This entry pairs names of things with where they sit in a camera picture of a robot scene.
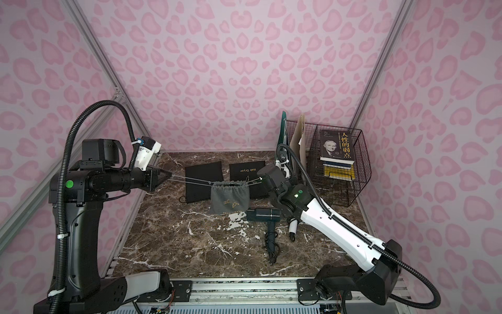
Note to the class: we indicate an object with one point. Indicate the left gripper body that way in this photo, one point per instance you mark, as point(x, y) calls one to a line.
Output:
point(146, 179)

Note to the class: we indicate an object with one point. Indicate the plain black pouch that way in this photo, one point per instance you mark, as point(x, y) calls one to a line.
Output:
point(199, 180)

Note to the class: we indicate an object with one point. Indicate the grey hair dryer pouch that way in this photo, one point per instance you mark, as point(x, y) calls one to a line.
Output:
point(229, 197)

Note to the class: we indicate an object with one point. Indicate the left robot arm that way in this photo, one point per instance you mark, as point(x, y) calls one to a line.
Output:
point(78, 194)

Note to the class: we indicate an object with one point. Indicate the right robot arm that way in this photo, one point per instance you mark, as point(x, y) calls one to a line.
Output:
point(378, 264)

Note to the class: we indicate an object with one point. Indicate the white hair dryer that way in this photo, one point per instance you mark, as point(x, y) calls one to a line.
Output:
point(292, 229)

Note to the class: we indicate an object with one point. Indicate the black pouch gold print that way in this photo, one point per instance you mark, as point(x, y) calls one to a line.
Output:
point(248, 171)

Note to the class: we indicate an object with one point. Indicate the book with portrait cover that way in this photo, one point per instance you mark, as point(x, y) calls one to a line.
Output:
point(336, 146)

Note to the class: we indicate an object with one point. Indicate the yellow striped book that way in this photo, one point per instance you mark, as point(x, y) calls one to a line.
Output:
point(340, 172)

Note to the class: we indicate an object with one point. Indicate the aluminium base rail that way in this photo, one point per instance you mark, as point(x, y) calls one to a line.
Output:
point(238, 295)

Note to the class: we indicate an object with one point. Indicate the black wire basket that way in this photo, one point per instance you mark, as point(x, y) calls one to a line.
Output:
point(334, 191)

